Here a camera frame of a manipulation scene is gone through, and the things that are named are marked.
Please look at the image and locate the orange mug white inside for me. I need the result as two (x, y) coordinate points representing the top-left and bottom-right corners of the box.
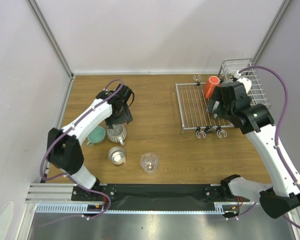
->
(203, 76), (220, 99)

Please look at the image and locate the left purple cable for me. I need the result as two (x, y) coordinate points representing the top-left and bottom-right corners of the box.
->
(39, 79), (125, 221)

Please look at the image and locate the small steel cup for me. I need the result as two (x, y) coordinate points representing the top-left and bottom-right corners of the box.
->
(108, 146), (126, 166)

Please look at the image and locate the clear glass tumbler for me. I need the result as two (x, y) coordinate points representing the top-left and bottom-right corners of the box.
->
(140, 152), (159, 174)

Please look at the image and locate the white ribbed ceramic mug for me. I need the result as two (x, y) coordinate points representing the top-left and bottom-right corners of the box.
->
(107, 124), (128, 146)

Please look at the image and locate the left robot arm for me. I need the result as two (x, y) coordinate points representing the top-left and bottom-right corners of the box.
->
(43, 83), (135, 201)

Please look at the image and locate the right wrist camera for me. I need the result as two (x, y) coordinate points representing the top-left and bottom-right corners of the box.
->
(233, 71), (252, 94)

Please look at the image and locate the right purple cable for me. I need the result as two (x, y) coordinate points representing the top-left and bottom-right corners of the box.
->
(224, 65), (300, 232)

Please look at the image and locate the aluminium front rail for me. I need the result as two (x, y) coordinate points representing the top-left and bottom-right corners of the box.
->
(24, 183), (268, 215)

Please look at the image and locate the metal wire dish rack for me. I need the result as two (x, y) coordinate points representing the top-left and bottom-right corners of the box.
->
(175, 58), (270, 139)

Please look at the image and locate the teal small cup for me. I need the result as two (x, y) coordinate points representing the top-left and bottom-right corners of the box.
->
(86, 126), (106, 147)

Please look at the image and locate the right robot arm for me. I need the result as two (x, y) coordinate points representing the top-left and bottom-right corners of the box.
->
(207, 80), (300, 219)

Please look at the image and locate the purple cable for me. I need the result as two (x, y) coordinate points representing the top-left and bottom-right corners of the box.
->
(224, 65), (300, 232)
(39, 79), (125, 221)

